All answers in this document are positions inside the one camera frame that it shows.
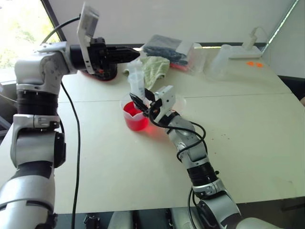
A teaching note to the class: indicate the red and black round object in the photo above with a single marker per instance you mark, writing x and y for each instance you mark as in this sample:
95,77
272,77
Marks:
104,76

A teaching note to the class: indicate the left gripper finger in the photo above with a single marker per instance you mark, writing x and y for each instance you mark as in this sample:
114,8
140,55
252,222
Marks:
121,51
120,59

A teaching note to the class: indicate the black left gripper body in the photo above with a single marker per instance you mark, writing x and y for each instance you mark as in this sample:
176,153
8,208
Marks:
100,56

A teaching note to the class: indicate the white power strip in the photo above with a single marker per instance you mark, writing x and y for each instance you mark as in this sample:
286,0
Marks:
247,53

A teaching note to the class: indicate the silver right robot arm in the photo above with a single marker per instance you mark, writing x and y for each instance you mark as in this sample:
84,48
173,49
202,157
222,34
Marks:
219,202

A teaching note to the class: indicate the cup with red liquid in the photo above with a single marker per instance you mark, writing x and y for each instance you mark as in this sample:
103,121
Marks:
135,119

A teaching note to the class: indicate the clear measuring cylinder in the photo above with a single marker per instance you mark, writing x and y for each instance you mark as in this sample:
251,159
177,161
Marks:
137,80

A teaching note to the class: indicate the light green cloth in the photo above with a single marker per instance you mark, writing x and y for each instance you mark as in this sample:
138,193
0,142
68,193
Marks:
153,69

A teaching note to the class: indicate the metal frame bar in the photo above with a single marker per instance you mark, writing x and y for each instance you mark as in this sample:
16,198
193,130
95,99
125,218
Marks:
281,25

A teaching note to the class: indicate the orange scraps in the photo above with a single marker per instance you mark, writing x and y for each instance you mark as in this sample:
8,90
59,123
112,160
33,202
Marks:
254,64

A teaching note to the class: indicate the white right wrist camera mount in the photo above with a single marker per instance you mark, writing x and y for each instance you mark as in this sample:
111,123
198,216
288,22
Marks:
166,99

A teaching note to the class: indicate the small black bracket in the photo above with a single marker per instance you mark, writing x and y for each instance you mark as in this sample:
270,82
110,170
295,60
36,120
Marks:
91,221

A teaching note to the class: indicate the plastic bag with black items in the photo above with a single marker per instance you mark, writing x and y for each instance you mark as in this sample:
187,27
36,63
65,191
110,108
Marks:
164,47

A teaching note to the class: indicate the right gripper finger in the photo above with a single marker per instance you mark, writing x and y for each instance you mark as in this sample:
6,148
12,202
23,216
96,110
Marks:
140,103
150,96

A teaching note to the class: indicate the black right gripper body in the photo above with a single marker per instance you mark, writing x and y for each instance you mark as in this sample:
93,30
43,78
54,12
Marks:
155,109

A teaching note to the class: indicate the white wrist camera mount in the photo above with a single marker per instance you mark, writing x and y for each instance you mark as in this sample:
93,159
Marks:
166,99
88,23

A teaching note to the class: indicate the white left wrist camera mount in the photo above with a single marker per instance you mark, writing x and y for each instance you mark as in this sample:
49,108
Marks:
88,23

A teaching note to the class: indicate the dark window frame bar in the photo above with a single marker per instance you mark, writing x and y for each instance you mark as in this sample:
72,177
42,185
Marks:
51,16

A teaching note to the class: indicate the white plug adapter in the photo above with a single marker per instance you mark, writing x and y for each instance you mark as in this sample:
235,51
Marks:
250,39

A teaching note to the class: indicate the grey rounded shape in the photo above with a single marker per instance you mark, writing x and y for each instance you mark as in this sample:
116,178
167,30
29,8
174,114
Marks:
181,219
120,220

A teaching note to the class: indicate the clear plastic measuring cup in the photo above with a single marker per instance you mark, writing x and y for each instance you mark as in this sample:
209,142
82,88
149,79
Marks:
219,62

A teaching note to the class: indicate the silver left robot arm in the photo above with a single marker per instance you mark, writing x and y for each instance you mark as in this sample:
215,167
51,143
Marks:
31,143

